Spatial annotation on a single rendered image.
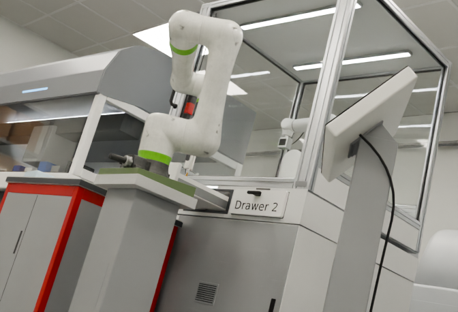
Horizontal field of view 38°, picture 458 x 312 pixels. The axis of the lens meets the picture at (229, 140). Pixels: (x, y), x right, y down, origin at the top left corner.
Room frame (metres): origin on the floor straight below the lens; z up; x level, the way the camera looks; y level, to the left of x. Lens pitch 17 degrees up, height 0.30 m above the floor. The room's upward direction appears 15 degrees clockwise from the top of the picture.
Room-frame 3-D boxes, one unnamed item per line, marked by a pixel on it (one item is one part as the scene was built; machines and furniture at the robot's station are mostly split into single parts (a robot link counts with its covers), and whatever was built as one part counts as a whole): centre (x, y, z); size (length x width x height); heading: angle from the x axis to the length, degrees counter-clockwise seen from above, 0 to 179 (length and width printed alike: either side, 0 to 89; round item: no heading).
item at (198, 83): (2.72, 0.14, 1.30); 0.13 x 0.11 x 0.14; 88
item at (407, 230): (3.23, -0.35, 1.47); 1.02 x 0.95 x 1.04; 43
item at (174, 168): (2.71, 0.26, 0.87); 0.29 x 0.02 x 0.11; 43
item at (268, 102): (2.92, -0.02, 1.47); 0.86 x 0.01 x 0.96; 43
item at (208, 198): (2.86, 0.11, 0.86); 0.40 x 0.26 x 0.06; 133
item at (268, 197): (2.70, -0.19, 0.87); 0.29 x 0.02 x 0.11; 43
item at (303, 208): (3.23, -0.35, 0.87); 1.02 x 0.95 x 0.14; 43
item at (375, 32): (2.87, -0.69, 1.52); 0.87 x 0.01 x 0.86; 133
